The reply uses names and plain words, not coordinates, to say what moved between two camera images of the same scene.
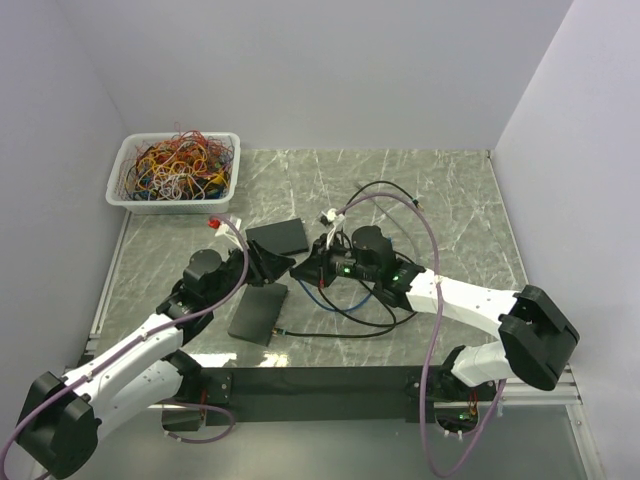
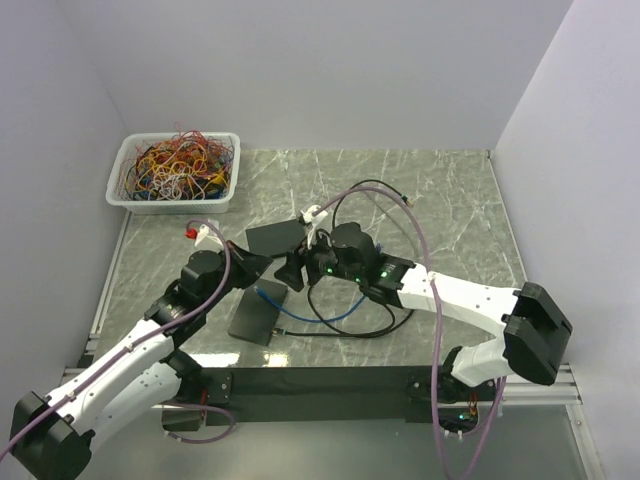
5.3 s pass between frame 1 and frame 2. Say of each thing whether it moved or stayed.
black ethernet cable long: moved
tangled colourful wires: stayed
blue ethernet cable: moved
